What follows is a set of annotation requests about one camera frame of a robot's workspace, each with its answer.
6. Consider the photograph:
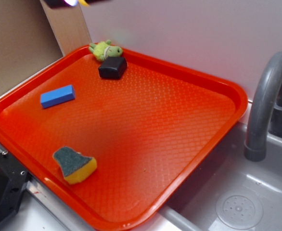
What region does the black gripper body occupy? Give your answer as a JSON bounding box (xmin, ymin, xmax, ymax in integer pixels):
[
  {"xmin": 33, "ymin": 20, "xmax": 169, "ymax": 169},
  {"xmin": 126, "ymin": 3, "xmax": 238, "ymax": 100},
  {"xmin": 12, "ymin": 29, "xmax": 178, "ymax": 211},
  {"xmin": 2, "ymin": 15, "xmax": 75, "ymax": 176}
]
[{"xmin": 44, "ymin": 0, "xmax": 104, "ymax": 9}]

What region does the yellow rubber duck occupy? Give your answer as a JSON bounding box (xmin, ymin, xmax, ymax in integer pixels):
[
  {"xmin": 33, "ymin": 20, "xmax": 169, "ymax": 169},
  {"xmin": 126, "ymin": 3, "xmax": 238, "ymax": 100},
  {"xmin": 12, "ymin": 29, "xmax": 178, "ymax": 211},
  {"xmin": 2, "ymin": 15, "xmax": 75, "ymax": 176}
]
[{"xmin": 78, "ymin": 0, "xmax": 90, "ymax": 7}]

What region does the wooden board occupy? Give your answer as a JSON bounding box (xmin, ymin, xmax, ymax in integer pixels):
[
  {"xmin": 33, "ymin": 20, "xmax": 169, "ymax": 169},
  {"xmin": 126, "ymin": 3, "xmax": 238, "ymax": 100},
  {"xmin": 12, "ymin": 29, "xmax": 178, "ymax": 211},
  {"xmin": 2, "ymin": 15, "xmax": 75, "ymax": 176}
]
[{"xmin": 41, "ymin": 0, "xmax": 92, "ymax": 55}]

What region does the green plush frog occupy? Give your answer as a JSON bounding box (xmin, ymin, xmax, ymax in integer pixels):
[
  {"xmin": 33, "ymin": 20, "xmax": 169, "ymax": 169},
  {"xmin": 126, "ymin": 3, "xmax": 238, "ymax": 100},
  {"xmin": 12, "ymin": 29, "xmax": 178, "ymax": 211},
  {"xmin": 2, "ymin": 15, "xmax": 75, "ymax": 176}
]
[{"xmin": 89, "ymin": 39, "xmax": 123, "ymax": 63}]

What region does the black rectangular block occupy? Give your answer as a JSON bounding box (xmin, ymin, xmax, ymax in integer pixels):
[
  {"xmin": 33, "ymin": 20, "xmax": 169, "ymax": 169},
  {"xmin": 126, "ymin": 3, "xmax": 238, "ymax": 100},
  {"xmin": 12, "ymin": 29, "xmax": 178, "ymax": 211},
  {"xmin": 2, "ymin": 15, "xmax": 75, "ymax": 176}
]
[{"xmin": 98, "ymin": 57, "xmax": 127, "ymax": 79}]

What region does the blue rectangular block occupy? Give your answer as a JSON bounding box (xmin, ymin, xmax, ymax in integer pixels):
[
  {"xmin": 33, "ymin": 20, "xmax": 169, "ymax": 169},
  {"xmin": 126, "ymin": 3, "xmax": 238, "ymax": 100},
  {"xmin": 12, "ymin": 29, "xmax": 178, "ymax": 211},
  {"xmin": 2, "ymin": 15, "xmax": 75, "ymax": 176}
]
[{"xmin": 40, "ymin": 85, "xmax": 75, "ymax": 108}]

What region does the red plastic tray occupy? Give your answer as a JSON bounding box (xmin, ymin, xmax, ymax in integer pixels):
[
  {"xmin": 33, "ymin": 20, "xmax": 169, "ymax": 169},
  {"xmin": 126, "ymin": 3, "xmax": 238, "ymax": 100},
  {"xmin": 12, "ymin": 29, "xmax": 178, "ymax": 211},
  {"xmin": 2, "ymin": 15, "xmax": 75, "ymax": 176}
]
[{"xmin": 0, "ymin": 47, "xmax": 248, "ymax": 231}]

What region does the yellow green scrub sponge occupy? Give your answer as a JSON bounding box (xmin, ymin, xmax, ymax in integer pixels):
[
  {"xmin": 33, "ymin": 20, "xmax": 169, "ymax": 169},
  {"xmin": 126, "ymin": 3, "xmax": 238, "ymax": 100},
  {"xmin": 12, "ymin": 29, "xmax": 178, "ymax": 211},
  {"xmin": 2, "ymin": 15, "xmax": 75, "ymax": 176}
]
[{"xmin": 53, "ymin": 146, "xmax": 98, "ymax": 185}]

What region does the grey plastic faucet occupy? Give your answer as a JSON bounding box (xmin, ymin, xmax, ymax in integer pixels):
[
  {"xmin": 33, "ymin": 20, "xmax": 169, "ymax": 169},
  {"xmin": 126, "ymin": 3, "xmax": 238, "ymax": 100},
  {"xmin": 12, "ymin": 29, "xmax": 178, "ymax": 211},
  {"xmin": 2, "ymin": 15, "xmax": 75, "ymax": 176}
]
[{"xmin": 244, "ymin": 51, "xmax": 282, "ymax": 162}]

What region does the grey toy sink basin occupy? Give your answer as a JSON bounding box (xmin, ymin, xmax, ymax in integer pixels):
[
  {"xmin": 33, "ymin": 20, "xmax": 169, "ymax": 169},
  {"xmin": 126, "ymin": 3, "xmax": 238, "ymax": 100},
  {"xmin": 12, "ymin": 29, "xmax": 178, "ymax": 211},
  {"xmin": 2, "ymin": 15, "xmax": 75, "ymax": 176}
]
[{"xmin": 160, "ymin": 123, "xmax": 282, "ymax": 231}]

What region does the black metal mount block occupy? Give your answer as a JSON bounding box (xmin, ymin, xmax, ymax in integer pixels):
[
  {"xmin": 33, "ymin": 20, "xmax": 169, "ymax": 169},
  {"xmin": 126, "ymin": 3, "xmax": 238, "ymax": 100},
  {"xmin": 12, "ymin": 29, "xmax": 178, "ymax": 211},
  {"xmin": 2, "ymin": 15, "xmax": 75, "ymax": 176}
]
[{"xmin": 0, "ymin": 151, "xmax": 28, "ymax": 220}]

